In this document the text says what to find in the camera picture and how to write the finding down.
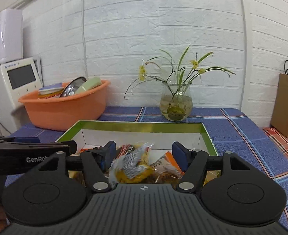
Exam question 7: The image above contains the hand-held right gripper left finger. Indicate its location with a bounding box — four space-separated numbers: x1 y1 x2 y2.
38 141 117 193

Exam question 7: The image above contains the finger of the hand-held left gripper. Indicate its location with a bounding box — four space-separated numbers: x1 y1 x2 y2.
55 140 77 156
0 136 41 144

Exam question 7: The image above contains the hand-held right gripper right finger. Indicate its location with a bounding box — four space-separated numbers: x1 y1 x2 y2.
172 141 254 193

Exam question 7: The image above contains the clear red snack packet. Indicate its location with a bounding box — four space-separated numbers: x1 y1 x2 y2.
116 144 135 161

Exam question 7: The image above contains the clear brown snack packet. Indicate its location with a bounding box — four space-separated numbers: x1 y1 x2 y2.
151 158 184 184

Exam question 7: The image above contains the clear packet of yellow snacks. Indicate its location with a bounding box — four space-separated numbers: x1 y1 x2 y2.
68 171 86 185

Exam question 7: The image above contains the green cardboard box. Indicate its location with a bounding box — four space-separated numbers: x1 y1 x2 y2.
55 120 219 184

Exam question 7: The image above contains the clear yellow snack packet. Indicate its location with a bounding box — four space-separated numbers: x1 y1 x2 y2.
108 142 159 187

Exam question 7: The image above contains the orange plastic basin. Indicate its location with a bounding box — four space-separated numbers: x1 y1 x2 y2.
18 79 111 132

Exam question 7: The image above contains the glass vase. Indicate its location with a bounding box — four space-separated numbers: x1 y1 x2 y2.
160 81 193 122

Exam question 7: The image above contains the white appliance with screen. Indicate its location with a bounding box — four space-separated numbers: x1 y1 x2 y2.
0 56 43 137

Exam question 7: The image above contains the blue lidded container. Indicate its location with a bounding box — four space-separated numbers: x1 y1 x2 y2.
38 83 66 100

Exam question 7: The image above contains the round metal lid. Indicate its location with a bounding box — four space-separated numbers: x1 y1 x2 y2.
59 77 87 98

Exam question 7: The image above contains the blue checkered tablecloth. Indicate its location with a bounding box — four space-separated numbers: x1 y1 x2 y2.
4 106 288 235

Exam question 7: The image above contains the pale green box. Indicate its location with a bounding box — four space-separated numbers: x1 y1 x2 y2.
74 77 103 95

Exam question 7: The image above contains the green plant with yellow flowers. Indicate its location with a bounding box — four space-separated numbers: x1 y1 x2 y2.
124 45 236 101

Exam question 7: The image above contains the orange plaid cloth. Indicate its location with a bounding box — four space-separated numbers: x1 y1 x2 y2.
261 127 288 167

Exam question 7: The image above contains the white water purifier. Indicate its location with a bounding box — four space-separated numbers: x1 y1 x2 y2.
0 8 24 70

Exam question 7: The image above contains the brown paper bag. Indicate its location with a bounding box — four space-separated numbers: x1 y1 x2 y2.
271 60 288 138

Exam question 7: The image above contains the white wall cable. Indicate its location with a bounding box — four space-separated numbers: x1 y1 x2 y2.
81 0 88 79

